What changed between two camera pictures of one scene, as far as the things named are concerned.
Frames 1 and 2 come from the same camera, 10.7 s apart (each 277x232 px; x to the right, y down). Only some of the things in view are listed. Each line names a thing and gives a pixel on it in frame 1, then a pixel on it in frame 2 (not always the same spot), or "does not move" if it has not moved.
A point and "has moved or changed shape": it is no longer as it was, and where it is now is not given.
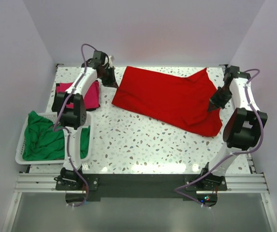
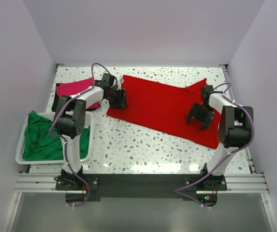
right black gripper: [214, 103] to [205, 122]
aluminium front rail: [33, 183] does not move
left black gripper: [112, 81] to [121, 101]
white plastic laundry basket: [52, 117] does not move
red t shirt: [183, 101] has moved or changed shape
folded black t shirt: [53, 109] does not move
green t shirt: [42, 142] does not move
